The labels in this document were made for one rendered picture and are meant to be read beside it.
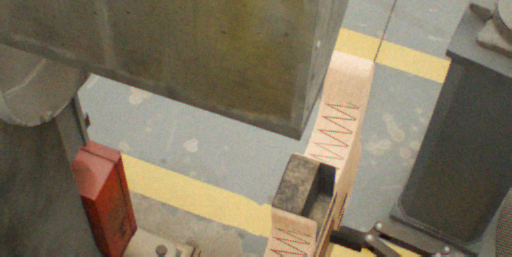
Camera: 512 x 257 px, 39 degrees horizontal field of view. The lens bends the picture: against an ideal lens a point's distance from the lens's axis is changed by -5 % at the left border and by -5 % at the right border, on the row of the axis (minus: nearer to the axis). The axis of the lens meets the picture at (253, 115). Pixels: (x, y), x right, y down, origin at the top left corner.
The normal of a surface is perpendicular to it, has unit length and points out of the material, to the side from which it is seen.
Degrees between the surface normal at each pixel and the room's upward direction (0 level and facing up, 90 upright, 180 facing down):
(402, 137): 0
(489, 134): 90
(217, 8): 90
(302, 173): 6
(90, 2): 90
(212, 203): 0
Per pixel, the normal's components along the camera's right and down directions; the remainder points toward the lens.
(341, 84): -0.35, 0.63
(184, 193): 0.03, -0.59
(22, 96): 0.66, 0.66
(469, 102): -0.47, 0.70
